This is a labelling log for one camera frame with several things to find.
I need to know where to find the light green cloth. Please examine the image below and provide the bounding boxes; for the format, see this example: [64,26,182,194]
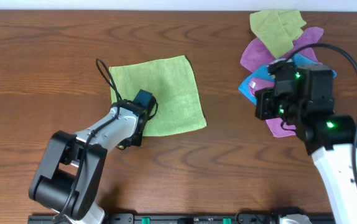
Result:
[109,55,207,137]

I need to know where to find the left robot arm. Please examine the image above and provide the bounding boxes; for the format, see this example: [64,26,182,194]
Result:
[29,90,158,223]

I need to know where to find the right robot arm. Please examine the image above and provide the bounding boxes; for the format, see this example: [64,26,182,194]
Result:
[255,60,357,223]

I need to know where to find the blue cloth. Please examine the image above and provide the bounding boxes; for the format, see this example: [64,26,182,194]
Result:
[238,53,338,106]

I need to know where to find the lower purple cloth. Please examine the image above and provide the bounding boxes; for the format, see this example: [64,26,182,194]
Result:
[248,78,295,138]

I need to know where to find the purple cloth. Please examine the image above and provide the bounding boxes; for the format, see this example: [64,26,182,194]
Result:
[240,27,324,72]
[248,78,295,138]

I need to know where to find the upper purple cloth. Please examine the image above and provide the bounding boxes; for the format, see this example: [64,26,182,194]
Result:
[240,27,324,72]

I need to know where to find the olive green cloth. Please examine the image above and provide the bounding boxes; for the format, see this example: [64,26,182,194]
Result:
[249,10,307,59]

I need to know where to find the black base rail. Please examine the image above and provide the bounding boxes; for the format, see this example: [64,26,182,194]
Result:
[27,212,336,224]

